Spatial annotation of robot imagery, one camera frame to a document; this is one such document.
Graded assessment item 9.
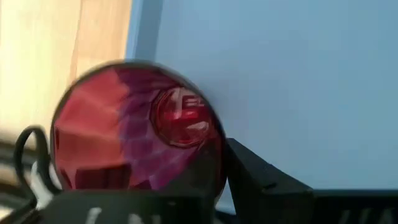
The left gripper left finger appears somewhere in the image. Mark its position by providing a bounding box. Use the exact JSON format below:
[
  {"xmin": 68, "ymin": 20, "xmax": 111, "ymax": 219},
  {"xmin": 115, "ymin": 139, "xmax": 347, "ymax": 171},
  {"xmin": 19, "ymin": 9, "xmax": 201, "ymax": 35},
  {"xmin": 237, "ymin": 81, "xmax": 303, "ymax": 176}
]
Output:
[{"xmin": 40, "ymin": 189, "xmax": 216, "ymax": 224}]

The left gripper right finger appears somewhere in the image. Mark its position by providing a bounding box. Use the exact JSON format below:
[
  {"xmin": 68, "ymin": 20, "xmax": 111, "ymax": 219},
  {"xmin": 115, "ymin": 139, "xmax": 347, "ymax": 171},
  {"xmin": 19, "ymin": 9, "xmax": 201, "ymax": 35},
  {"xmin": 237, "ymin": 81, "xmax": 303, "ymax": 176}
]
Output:
[{"xmin": 226, "ymin": 138, "xmax": 315, "ymax": 224}]

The translucent red cup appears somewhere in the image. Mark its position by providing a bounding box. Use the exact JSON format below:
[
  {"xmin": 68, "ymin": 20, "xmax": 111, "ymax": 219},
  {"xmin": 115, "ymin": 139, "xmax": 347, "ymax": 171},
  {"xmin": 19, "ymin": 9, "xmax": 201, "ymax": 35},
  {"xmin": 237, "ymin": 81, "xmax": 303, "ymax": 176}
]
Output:
[{"xmin": 49, "ymin": 60, "xmax": 228, "ymax": 203}]

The blue plastic tray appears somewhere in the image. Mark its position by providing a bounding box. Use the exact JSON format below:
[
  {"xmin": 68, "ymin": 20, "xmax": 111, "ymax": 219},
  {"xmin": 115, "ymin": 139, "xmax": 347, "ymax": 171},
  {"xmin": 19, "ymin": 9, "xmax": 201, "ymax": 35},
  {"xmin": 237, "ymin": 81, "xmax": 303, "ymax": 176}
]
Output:
[{"xmin": 124, "ymin": 0, "xmax": 398, "ymax": 215}]

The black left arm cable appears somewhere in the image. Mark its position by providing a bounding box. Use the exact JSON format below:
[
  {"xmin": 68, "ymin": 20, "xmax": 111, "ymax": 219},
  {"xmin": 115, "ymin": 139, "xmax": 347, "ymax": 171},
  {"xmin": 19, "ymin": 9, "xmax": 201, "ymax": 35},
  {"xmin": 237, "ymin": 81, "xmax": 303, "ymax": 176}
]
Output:
[{"xmin": 14, "ymin": 125, "xmax": 60, "ymax": 224}]

